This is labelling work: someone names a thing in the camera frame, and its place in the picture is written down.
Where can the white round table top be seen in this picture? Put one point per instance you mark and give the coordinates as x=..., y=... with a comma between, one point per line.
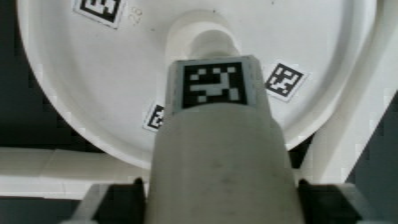
x=96, y=46

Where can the white cylindrical table leg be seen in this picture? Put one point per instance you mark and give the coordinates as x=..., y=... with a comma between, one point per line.
x=221, y=172

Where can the white front fence bar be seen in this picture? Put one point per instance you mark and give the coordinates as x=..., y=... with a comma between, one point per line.
x=55, y=173

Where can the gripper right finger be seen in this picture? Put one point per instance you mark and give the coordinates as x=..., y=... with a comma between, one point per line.
x=334, y=204

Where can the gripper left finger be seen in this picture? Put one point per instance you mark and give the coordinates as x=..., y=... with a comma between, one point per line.
x=112, y=205

